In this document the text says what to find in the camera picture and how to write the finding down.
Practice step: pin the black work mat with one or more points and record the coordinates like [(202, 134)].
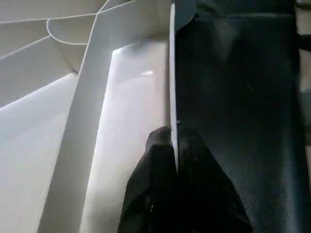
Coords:
[(243, 121)]

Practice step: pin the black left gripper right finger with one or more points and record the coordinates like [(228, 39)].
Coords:
[(209, 194)]

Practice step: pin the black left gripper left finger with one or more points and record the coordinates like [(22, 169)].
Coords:
[(150, 194)]

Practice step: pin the white plastic table top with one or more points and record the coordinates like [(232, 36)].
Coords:
[(58, 121)]

